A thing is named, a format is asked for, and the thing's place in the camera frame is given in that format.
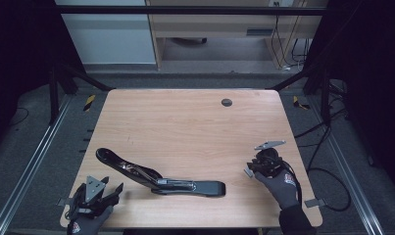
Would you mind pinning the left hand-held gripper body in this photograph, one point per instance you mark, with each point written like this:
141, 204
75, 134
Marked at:
93, 196

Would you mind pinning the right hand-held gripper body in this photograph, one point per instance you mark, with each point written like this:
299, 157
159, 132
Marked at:
267, 163

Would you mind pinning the person's left hand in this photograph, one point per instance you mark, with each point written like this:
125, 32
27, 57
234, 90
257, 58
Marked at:
87, 225

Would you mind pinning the person's right hand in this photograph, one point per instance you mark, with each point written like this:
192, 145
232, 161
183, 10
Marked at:
283, 189

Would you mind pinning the grey tape piece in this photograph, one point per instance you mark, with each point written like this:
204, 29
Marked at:
67, 202
314, 203

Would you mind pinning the yellow and black tape strip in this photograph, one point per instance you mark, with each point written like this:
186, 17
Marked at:
299, 103
89, 102

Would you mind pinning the white cabinet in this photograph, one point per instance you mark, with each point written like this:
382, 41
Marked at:
110, 39

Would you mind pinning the wooden desk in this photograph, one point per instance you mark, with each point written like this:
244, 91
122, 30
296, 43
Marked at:
218, 26

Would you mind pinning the silver floor rail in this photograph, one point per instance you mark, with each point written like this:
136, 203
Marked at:
31, 163
345, 169

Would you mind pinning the black metal frame stand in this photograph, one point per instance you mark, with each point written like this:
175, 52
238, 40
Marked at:
316, 81
66, 81

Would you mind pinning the black horizontal frame bar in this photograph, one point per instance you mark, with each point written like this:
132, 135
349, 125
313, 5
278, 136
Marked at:
185, 10

